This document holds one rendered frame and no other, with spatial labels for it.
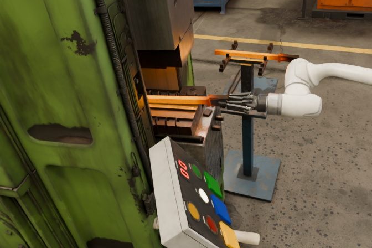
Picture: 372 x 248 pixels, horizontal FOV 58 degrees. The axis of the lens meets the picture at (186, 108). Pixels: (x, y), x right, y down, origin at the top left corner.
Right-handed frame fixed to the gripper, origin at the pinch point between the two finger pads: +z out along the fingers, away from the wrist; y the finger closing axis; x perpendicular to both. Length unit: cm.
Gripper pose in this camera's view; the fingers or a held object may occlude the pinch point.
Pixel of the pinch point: (218, 100)
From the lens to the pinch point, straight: 145.1
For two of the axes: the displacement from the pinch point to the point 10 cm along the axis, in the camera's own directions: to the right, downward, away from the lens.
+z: -9.6, -0.7, 2.7
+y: 2.6, -6.0, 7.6
